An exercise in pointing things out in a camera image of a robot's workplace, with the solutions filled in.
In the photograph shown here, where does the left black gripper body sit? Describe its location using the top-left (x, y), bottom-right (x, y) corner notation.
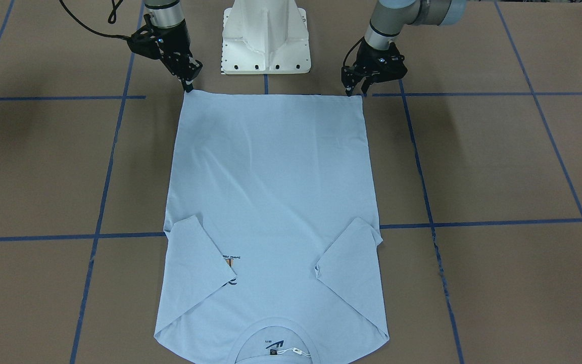
top-left (342, 41), bottom-right (407, 87)

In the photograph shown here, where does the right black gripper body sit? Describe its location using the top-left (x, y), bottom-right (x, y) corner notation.
top-left (127, 21), bottom-right (203, 80)

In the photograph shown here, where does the light blue t-shirt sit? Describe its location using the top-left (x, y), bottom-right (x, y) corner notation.
top-left (153, 90), bottom-right (390, 363)

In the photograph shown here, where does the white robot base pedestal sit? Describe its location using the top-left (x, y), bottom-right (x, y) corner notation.
top-left (220, 1), bottom-right (312, 75)

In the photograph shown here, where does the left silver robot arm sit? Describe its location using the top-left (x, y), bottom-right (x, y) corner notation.
top-left (341, 1), bottom-right (467, 97)

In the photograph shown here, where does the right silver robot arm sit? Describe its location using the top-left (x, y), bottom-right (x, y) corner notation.
top-left (127, 1), bottom-right (203, 93)

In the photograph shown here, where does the white garment tag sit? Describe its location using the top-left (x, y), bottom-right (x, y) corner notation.
top-left (269, 347), bottom-right (312, 358)

